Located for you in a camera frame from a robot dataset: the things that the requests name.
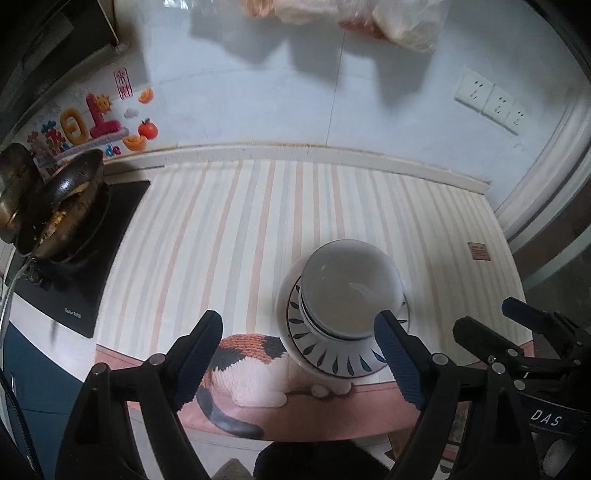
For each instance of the plain white bowl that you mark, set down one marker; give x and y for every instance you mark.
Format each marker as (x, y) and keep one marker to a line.
(346, 283)

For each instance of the metal wok with food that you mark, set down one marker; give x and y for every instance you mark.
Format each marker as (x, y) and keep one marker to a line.
(55, 214)

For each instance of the plastic bag with food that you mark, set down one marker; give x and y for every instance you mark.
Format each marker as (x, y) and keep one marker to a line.
(414, 24)

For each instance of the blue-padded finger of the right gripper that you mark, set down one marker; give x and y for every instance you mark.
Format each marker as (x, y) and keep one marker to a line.
(540, 322)

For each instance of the white wall socket panel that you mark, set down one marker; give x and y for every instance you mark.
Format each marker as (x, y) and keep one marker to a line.
(488, 99)

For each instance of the colourful fruit wall sticker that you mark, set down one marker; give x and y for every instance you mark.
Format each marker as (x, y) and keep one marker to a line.
(113, 116)

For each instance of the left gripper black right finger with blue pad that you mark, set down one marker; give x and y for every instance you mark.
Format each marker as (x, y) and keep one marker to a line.
(498, 443)

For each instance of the black induction cooktop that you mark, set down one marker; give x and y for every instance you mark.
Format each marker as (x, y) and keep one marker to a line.
(69, 288)

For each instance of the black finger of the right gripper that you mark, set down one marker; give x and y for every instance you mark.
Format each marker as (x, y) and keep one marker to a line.
(487, 345)

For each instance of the white bowl blue leaf pattern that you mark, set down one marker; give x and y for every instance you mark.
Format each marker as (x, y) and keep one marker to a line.
(330, 357)

